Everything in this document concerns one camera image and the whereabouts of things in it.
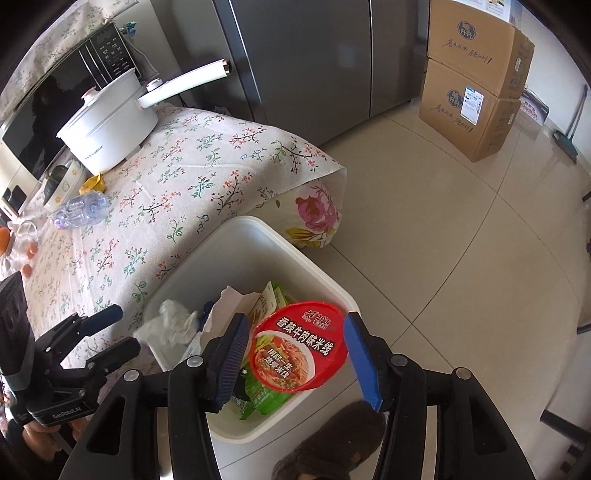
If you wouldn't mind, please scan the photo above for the blue white flat box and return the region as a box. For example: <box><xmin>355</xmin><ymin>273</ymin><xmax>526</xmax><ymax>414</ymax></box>
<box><xmin>521</xmin><ymin>90</ymin><xmax>551</xmax><ymax>127</ymax></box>

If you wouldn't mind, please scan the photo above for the white tissue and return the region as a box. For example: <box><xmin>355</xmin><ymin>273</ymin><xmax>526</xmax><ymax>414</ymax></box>
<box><xmin>134</xmin><ymin>299</ymin><xmax>201</xmax><ymax>352</ymax></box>

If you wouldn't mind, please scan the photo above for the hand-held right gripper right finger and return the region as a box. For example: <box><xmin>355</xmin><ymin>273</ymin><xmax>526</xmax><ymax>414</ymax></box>
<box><xmin>344</xmin><ymin>311</ymin><xmax>539</xmax><ymax>480</ymax></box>

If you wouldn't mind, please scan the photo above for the brown furry slipper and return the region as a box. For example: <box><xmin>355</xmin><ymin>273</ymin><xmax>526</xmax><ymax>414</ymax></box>
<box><xmin>272</xmin><ymin>401</ymin><xmax>387</xmax><ymax>480</ymax></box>

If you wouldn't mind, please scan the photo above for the grey refrigerator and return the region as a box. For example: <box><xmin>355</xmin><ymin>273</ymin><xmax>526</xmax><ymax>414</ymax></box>
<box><xmin>171</xmin><ymin>0</ymin><xmax>430</xmax><ymax>148</ymax></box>

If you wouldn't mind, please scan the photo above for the white plastic bin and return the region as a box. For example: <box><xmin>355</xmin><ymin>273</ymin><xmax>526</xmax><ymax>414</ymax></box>
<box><xmin>141</xmin><ymin>216</ymin><xmax>361</xmax><ymax>444</ymax></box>

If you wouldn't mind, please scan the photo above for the red instant noodle cup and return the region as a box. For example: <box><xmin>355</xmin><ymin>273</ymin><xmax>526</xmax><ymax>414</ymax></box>
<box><xmin>248</xmin><ymin>302</ymin><xmax>349</xmax><ymax>393</ymax></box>

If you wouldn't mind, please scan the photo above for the yellow crumpled wrapper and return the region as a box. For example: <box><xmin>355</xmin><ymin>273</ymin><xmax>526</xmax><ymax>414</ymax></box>
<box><xmin>78</xmin><ymin>173</ymin><xmax>106</xmax><ymax>195</ymax></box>

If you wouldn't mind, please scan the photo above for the green broom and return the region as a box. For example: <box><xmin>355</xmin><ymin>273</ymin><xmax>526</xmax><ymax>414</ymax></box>
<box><xmin>551</xmin><ymin>85</ymin><xmax>589</xmax><ymax>162</ymax></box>

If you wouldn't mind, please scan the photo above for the black furniture leg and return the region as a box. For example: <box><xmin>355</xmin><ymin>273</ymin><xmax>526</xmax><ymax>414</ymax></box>
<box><xmin>540</xmin><ymin>408</ymin><xmax>583</xmax><ymax>462</ymax></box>

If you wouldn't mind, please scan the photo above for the black microwave oven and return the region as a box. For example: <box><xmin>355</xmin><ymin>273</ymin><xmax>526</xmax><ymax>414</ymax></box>
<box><xmin>0</xmin><ymin>22</ymin><xmax>137</xmax><ymax>178</ymax></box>

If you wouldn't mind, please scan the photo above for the floral cloth cover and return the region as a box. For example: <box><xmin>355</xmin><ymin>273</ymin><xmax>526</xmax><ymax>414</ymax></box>
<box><xmin>0</xmin><ymin>0</ymin><xmax>153</xmax><ymax>121</ymax></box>

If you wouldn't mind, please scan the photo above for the green snack bag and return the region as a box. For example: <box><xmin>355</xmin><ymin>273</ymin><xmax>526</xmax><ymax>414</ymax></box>
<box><xmin>233</xmin><ymin>281</ymin><xmax>301</xmax><ymax>421</ymax></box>

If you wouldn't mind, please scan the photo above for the rose print cloth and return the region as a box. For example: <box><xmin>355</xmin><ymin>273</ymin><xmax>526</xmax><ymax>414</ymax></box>
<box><xmin>279</xmin><ymin>178</ymin><xmax>348</xmax><ymax>250</ymax></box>

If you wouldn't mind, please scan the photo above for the person's left hand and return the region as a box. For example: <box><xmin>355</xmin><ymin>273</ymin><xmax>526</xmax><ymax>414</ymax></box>
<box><xmin>21</xmin><ymin>408</ymin><xmax>88</xmax><ymax>457</ymax></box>

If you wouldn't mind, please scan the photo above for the crushed clear plastic bottle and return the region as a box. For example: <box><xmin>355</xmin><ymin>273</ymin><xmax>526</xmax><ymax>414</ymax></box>
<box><xmin>48</xmin><ymin>191</ymin><xmax>110</xmax><ymax>230</ymax></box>

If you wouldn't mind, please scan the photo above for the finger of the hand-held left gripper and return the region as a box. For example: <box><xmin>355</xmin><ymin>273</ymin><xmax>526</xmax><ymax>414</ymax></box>
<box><xmin>69</xmin><ymin>336</ymin><xmax>141</xmax><ymax>384</ymax></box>
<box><xmin>44</xmin><ymin>304</ymin><xmax>124</xmax><ymax>344</ymax></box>

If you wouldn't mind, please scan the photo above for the white electric pot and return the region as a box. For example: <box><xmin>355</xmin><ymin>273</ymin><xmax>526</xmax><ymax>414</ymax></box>
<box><xmin>55</xmin><ymin>59</ymin><xmax>230</xmax><ymax>175</ymax></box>

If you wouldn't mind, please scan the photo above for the floral tablecloth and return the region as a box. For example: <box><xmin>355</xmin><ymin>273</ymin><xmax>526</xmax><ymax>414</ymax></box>
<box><xmin>18</xmin><ymin>102</ymin><xmax>348</xmax><ymax>370</ymax></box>

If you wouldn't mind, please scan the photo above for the white cardboard box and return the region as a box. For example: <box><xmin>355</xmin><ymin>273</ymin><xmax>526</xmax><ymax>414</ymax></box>
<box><xmin>198</xmin><ymin>286</ymin><xmax>262</xmax><ymax>347</ymax></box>

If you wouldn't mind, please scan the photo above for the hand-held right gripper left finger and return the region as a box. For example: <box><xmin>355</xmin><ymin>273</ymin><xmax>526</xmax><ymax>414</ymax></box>
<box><xmin>58</xmin><ymin>311</ymin><xmax>251</xmax><ymax>480</ymax></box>

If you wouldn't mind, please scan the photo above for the brown cardboard box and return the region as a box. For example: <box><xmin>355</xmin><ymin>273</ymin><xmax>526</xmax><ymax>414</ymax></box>
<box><xmin>419</xmin><ymin>59</ymin><xmax>522</xmax><ymax>162</ymax></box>
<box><xmin>427</xmin><ymin>0</ymin><xmax>535</xmax><ymax>99</ymax></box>

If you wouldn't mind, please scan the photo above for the white ceramic bowl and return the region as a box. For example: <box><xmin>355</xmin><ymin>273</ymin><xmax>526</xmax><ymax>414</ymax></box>
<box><xmin>44</xmin><ymin>159</ymin><xmax>86</xmax><ymax>208</ymax></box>

